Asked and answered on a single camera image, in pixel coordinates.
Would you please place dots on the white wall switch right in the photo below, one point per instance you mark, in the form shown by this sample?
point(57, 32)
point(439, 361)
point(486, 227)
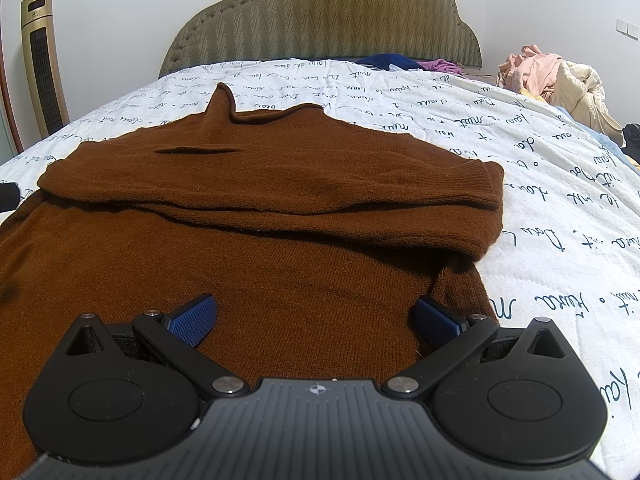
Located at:
point(627, 29)

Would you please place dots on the olive upholstered headboard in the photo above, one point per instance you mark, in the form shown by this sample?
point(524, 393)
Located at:
point(262, 30)

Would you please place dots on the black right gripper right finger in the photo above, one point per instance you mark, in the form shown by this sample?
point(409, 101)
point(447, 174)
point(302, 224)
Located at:
point(511, 396)

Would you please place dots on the pink garment pile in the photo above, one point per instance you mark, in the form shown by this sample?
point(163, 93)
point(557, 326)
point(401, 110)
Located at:
point(531, 72)

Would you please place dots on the white quilt with blue script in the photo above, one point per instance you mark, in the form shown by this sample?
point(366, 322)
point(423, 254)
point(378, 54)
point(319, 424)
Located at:
point(569, 248)

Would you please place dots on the purple garment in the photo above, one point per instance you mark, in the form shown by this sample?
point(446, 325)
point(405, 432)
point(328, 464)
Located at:
point(441, 66)

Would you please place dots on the gold tower air conditioner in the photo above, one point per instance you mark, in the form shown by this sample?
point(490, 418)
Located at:
point(41, 66)

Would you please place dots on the cream satin garment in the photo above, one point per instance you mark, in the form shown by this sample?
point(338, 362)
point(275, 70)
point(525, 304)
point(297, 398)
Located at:
point(579, 89)

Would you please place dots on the brown knit sweater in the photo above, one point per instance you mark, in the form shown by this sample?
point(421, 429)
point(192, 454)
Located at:
point(314, 235)

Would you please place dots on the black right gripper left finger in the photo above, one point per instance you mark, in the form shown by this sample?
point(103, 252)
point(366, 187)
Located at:
point(117, 393)

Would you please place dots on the glass door with red frame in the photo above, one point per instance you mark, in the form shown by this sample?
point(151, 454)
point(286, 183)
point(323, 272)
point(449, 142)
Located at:
point(16, 141)

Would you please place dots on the dark patterned garment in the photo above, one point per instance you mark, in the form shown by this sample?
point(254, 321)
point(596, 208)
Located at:
point(631, 133)

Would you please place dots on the navy blue garment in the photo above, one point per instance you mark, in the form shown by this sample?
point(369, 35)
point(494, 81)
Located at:
point(383, 61)

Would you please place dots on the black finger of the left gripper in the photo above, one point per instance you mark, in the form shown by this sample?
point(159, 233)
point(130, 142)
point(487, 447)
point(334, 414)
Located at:
point(10, 196)

